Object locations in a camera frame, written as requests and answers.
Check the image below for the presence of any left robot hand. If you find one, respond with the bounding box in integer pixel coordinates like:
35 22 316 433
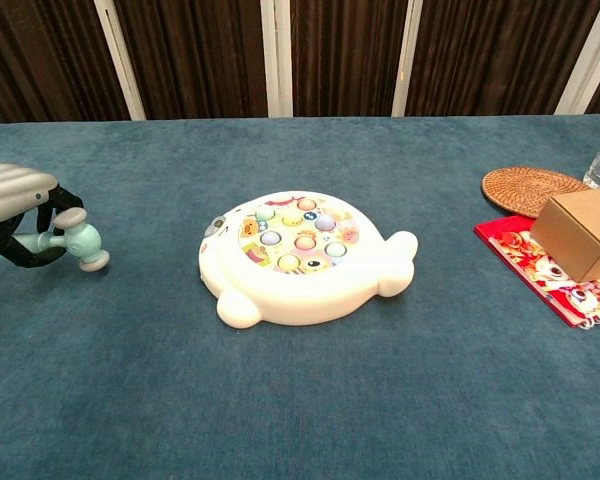
0 160 86 270

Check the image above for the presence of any mint green toy hammer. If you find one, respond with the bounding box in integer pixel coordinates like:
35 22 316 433
15 207 111 273

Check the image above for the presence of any white whack-a-mole toy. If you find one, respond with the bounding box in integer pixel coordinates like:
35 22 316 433
198 190 420 330

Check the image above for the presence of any brown pleated curtain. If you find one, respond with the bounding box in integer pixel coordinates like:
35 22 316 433
0 0 600 126

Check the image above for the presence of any blue velvet table cloth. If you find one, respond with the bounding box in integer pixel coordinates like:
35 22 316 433
0 113 600 480

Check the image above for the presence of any round woven rattan coaster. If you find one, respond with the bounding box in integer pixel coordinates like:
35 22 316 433
481 166 592 219

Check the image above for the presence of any red cartoon spiral notebook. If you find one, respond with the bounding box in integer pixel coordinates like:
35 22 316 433
473 215 600 331

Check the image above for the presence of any brown cardboard box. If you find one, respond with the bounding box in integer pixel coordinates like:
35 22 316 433
530 185 600 284

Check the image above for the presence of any white vertical frame post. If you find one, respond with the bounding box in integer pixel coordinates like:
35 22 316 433
553 0 600 116
259 0 295 119
390 0 425 118
92 0 147 122

